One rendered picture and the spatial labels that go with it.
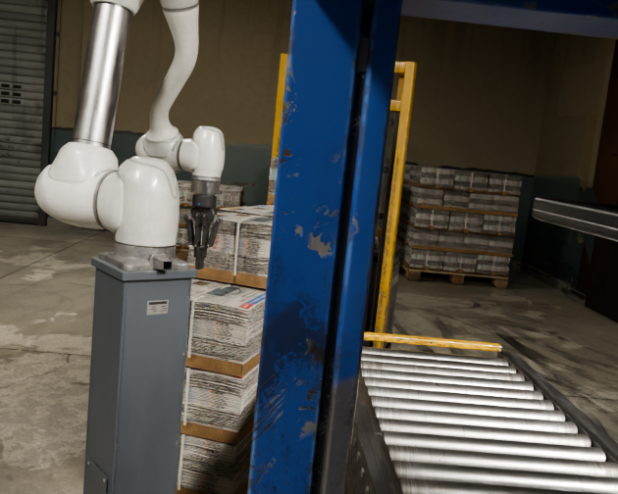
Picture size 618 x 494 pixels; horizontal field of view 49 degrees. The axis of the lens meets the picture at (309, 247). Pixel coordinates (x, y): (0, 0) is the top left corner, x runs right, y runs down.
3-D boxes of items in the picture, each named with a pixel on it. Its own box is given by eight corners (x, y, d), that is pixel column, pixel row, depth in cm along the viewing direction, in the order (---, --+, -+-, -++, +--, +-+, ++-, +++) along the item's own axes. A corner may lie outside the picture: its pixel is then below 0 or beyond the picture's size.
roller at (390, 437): (373, 449, 136) (375, 425, 136) (598, 467, 139) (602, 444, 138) (376, 460, 131) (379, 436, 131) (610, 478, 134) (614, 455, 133)
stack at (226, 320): (123, 525, 231) (138, 289, 219) (246, 410, 342) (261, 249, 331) (228, 554, 221) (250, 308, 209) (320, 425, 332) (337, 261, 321)
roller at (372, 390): (363, 387, 157) (361, 409, 157) (560, 404, 159) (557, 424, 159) (360, 381, 162) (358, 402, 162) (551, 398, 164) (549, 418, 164)
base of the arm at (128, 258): (132, 274, 160) (133, 252, 159) (96, 258, 177) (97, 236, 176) (199, 271, 172) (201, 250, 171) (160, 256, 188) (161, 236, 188)
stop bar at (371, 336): (355, 336, 201) (356, 330, 201) (497, 349, 203) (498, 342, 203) (356, 339, 198) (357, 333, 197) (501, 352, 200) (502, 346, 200)
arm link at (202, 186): (199, 174, 217) (197, 193, 218) (186, 174, 208) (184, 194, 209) (225, 177, 215) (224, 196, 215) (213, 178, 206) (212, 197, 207)
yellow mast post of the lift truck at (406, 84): (361, 378, 380) (398, 61, 355) (365, 374, 388) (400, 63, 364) (377, 381, 377) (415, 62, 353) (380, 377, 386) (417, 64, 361)
